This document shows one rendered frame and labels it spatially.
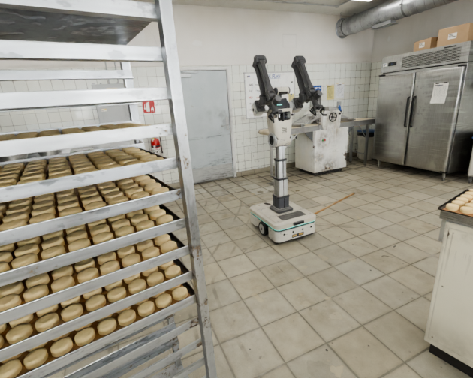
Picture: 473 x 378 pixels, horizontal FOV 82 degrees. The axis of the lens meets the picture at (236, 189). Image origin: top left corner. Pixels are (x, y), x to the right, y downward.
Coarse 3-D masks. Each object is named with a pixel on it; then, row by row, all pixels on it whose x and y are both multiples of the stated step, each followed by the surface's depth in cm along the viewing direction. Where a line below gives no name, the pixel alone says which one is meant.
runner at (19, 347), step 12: (180, 276) 83; (192, 276) 85; (156, 288) 79; (168, 288) 81; (120, 300) 74; (132, 300) 76; (96, 312) 71; (108, 312) 73; (60, 324) 67; (72, 324) 68; (84, 324) 70; (36, 336) 64; (48, 336) 66; (12, 348) 62; (24, 348) 63; (0, 360) 61
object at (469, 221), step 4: (440, 212) 136; (444, 212) 134; (448, 212) 133; (440, 216) 136; (444, 216) 134; (448, 216) 133; (452, 216) 132; (456, 216) 130; (460, 216) 129; (464, 216) 128; (452, 220) 132; (456, 220) 131; (460, 220) 129; (464, 220) 128; (468, 220) 127; (472, 220) 125; (464, 224) 128; (468, 224) 127; (472, 224) 126
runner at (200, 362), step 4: (200, 360) 95; (192, 364) 93; (196, 364) 94; (200, 364) 96; (184, 368) 95; (188, 368) 93; (192, 368) 94; (196, 368) 95; (180, 372) 91; (184, 372) 92; (188, 372) 93; (172, 376) 90; (176, 376) 91; (180, 376) 92; (184, 376) 92
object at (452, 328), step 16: (448, 224) 133; (448, 240) 134; (464, 240) 129; (448, 256) 136; (464, 256) 131; (448, 272) 138; (464, 272) 132; (448, 288) 139; (464, 288) 134; (432, 304) 148; (448, 304) 141; (464, 304) 135; (432, 320) 150; (448, 320) 143; (464, 320) 137; (432, 336) 152; (448, 336) 145; (464, 336) 139; (432, 352) 157; (448, 352) 147; (464, 352) 140; (464, 368) 145
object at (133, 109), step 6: (120, 66) 101; (126, 66) 99; (126, 84) 101; (132, 84) 102; (132, 108) 104; (132, 114) 104; (138, 114) 105; (132, 120) 105; (168, 324) 136; (174, 348) 140; (180, 360) 144
